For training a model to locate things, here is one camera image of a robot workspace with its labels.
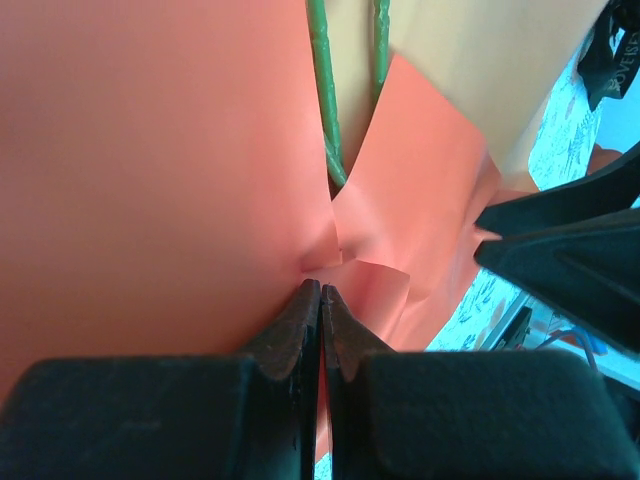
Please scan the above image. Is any black ribbon with gold print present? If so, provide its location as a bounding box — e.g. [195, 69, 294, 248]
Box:
[577, 0, 640, 112]

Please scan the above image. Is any grey floral tablecloth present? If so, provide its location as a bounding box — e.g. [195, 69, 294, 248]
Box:
[424, 64, 640, 361]

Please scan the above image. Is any pink fake rose stem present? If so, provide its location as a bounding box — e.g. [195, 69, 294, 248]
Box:
[305, 0, 350, 190]
[372, 0, 392, 99]

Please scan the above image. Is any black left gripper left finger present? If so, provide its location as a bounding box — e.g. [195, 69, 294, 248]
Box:
[0, 278, 322, 480]

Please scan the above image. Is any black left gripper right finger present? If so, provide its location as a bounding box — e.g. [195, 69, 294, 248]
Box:
[322, 283, 640, 480]

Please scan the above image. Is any orange wrapping paper sheet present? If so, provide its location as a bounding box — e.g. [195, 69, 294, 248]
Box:
[0, 0, 604, 469]

